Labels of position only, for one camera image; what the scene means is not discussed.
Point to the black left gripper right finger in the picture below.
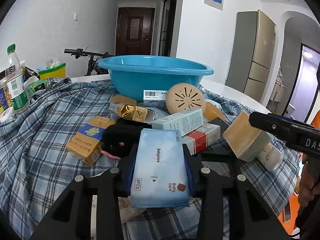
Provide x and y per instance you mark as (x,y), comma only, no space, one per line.
(215,178)

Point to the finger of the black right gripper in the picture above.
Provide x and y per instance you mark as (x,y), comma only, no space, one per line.
(296,135)

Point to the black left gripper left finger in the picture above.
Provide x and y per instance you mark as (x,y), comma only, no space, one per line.
(70,215)

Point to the white lotion bottle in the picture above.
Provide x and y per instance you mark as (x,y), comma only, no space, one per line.
(270,157)

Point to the tan square box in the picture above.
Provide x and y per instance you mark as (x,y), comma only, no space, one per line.
(245,141)

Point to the light blue wet wipes pack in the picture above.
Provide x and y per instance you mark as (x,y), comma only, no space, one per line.
(160,175)

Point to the pale green tall box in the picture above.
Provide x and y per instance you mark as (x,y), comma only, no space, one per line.
(185,121)

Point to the red and white box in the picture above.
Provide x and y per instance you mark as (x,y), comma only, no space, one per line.
(201,138)

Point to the blue plaid cloth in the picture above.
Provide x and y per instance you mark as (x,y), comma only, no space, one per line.
(36,166)

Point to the orange translucent triangular piece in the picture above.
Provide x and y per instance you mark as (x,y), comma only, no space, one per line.
(211,112)

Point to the yellow blue cigarette carton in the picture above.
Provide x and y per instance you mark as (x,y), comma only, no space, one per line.
(85,145)

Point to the round beige perforated disc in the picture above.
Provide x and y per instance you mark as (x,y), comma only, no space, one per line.
(184,96)

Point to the black plush toy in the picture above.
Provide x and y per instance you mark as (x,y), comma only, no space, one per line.
(118,139)

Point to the white barcode label box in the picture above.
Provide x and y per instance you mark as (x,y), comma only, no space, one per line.
(154,98)

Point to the gold foil wrapped pack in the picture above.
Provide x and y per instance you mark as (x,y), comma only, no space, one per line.
(132,112)

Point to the beige refrigerator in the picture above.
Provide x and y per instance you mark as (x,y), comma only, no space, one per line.
(253,48)

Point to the orange translucent round lid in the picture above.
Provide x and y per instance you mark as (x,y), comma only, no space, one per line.
(122,99)

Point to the blue plastic basin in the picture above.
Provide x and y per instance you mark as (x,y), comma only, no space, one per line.
(132,74)

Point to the green snack box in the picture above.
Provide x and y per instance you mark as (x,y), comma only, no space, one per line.
(37,85)

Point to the yellow green lidded container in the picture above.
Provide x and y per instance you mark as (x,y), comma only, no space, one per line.
(55,72)

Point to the clear green cap bottle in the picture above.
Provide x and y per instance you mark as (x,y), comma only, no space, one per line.
(15,83)

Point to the dark brown door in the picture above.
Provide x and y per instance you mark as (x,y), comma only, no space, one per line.
(134,30)

